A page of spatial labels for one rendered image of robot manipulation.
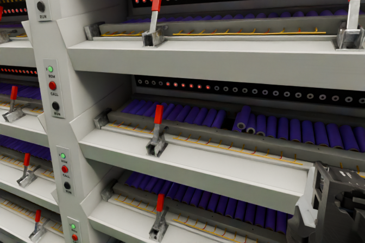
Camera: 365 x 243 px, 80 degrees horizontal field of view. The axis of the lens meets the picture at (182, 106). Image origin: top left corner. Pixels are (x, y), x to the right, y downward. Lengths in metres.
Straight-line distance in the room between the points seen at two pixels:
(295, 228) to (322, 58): 0.19
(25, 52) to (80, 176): 0.29
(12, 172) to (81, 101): 0.44
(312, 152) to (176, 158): 0.22
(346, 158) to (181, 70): 0.28
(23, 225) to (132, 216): 0.48
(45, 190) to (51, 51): 0.40
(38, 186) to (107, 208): 0.24
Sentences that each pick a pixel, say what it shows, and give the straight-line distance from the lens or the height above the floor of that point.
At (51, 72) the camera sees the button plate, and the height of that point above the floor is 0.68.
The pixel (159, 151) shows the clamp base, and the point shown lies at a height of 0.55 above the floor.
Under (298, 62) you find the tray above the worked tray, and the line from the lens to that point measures 0.31.
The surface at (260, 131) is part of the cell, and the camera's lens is 0.42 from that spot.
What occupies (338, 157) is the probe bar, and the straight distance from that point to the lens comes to 0.41.
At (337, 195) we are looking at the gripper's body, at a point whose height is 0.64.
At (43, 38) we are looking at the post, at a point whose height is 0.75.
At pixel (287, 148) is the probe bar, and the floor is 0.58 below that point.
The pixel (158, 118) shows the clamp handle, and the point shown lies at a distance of 0.41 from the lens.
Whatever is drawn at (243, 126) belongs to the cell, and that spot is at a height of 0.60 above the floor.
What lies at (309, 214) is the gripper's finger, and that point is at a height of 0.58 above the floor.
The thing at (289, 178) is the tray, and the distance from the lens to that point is 0.38.
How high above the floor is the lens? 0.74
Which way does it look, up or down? 15 degrees down
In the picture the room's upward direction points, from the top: 1 degrees clockwise
